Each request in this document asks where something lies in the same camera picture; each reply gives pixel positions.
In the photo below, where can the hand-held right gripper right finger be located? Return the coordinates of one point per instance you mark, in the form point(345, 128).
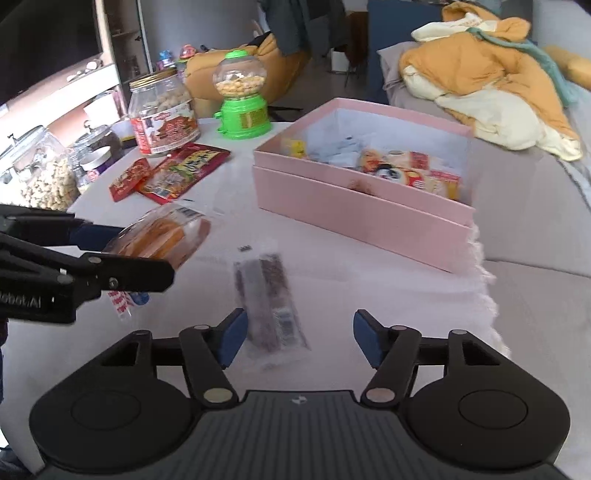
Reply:
point(367, 334)

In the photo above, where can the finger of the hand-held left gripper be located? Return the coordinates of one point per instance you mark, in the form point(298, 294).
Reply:
point(134, 275)
point(92, 236)

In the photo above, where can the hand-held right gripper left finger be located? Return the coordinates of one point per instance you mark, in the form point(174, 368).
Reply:
point(235, 334)

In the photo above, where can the clear orange bread packet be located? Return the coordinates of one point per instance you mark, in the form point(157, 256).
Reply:
point(157, 235)

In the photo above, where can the dark snack bar packet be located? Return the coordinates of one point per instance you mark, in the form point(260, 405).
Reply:
point(272, 300)

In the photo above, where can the pink cardboard box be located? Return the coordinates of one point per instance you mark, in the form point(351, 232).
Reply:
point(346, 207)

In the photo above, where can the round rice cracker packet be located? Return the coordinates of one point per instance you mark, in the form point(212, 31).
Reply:
point(406, 177)

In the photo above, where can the yellow snack packet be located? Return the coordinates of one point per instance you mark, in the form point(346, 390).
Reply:
point(295, 147)

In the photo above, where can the small red snack packet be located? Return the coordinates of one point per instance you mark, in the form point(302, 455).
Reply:
point(129, 180)

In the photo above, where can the purple can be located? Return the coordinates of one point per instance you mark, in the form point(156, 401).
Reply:
point(94, 168)

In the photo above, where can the large glass peanut jar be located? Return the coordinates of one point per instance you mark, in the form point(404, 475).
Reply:
point(46, 184)

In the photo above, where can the glass jar dark contents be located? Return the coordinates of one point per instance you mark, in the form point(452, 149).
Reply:
point(99, 136)

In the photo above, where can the red sausage snack packet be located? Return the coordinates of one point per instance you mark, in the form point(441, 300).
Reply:
point(184, 170)

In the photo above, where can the red label peanut jar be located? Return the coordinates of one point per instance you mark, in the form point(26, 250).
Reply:
point(161, 124)

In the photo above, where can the grey sofa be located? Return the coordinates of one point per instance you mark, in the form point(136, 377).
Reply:
point(545, 300)

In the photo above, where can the green gumball machine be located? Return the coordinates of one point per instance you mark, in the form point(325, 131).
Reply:
point(242, 117)

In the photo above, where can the wooden shelf unit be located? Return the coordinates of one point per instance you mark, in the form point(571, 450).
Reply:
point(120, 46)

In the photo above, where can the colourful toy bottles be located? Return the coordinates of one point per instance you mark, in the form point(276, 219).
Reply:
point(175, 57)

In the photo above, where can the orange bean bag chair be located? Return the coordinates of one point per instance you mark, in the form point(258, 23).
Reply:
point(207, 74)

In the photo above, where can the black television screen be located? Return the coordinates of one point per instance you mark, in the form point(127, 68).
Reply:
point(41, 37)

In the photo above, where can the white bin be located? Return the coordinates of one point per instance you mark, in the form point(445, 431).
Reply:
point(340, 61)

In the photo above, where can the orange and cream blanket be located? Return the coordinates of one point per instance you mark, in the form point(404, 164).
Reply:
point(461, 69)

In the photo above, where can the dark hanging jacket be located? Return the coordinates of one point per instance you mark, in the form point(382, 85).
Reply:
point(295, 23)

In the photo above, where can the dark blue cabinet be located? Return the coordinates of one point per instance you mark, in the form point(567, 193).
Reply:
point(383, 27)

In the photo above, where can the teal cloth strip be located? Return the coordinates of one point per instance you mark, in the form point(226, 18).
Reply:
point(531, 50)

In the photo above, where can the yellow pillow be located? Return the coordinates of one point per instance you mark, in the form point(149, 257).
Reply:
point(572, 64)

